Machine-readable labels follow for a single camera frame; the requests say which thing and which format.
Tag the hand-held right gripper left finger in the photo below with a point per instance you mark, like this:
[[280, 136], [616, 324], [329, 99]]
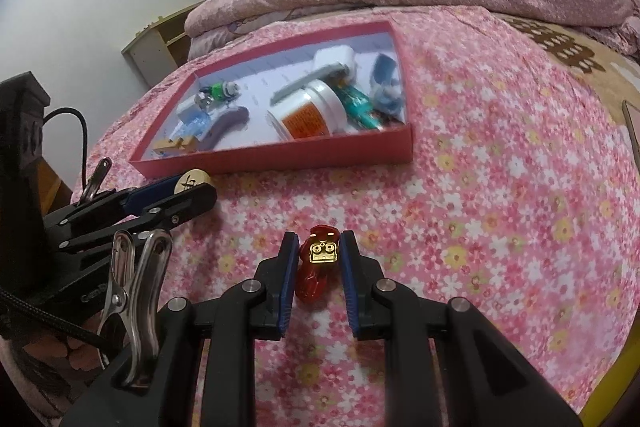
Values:
[[286, 277]]

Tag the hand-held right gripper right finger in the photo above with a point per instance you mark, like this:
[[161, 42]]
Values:
[[350, 277]]

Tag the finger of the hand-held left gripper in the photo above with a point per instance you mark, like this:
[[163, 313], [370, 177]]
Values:
[[185, 207], [150, 197]]

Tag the red and gold helmet toy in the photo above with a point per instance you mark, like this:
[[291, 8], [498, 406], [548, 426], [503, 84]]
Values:
[[312, 277]]

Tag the round gold disc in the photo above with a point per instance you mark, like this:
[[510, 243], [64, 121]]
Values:
[[192, 179]]

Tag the red shallow cardboard box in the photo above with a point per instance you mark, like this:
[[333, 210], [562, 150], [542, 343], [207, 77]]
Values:
[[310, 154]]

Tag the white orange-label pill bottle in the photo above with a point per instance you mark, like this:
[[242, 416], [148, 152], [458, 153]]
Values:
[[305, 117]]

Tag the white square plastic case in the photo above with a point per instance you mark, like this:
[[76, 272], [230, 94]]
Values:
[[332, 57]]

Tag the person's left hand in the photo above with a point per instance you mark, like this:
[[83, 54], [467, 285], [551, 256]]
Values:
[[80, 357]]

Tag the small silver metal clip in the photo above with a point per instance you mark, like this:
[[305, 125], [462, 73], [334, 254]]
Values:
[[97, 179]]

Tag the small gold wooden piece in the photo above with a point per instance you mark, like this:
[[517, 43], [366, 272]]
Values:
[[172, 146]]

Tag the silver metal spring clip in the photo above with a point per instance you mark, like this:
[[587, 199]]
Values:
[[140, 297]]

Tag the small green plastic toy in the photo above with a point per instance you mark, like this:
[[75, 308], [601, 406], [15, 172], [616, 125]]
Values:
[[217, 92]]

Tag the low wooden shelf unit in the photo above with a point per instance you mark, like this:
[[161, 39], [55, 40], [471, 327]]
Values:
[[150, 47]]

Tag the teal patterned lighter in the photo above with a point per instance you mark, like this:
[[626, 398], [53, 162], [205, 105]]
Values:
[[360, 107]]

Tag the blue and white plastic item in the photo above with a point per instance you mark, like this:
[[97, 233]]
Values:
[[387, 82]]

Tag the pink smartphone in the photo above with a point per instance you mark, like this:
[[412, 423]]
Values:
[[632, 127]]

